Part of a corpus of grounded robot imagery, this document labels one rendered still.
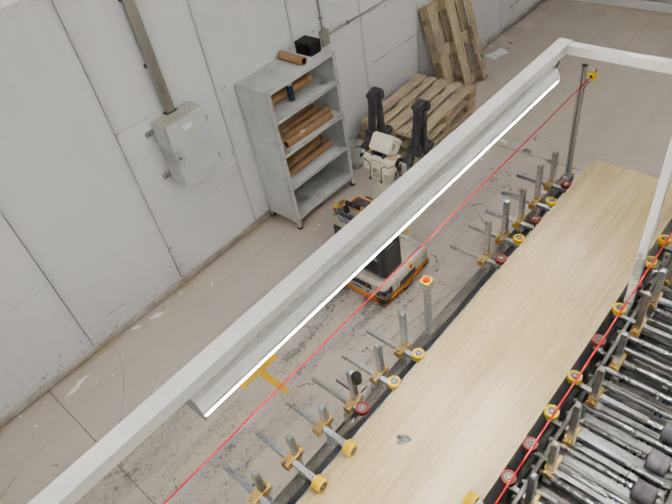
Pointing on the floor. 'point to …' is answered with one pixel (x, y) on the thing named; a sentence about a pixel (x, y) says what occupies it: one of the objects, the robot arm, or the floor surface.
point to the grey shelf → (271, 152)
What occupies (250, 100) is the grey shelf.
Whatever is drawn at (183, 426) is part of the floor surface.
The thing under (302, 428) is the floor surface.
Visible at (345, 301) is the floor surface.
